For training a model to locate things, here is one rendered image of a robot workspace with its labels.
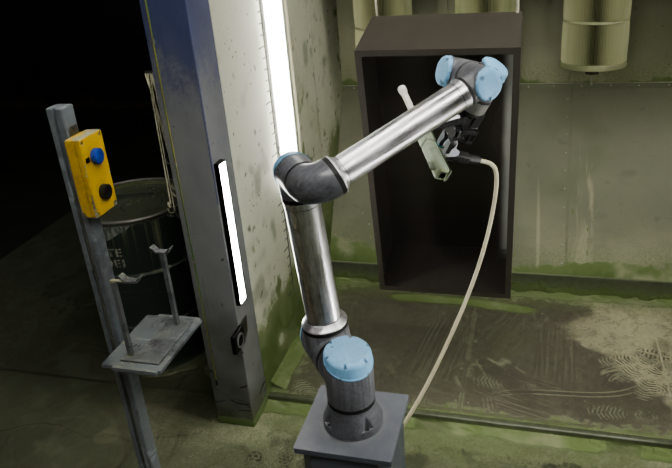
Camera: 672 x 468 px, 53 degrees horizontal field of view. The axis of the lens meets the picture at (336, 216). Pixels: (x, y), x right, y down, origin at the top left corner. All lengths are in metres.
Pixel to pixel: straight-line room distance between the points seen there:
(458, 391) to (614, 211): 1.42
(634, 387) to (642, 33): 1.90
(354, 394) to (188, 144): 1.14
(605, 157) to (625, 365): 1.20
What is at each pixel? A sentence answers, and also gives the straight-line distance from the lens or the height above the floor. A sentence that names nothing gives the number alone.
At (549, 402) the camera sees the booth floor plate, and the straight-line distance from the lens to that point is 3.29.
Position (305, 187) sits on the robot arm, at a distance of 1.83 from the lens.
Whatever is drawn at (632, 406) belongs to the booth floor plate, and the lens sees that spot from 3.35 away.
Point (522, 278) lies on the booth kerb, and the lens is 4.01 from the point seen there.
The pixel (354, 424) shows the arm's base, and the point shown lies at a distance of 2.16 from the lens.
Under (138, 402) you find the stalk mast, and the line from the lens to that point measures 2.72.
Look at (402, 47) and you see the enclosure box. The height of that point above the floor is 1.64.
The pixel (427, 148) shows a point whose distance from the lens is 2.28.
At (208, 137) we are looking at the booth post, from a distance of 2.59.
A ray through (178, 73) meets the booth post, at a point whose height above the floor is 1.63.
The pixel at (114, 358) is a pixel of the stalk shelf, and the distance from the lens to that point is 2.48.
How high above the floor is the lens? 2.13
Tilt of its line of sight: 24 degrees down
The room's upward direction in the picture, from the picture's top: 5 degrees counter-clockwise
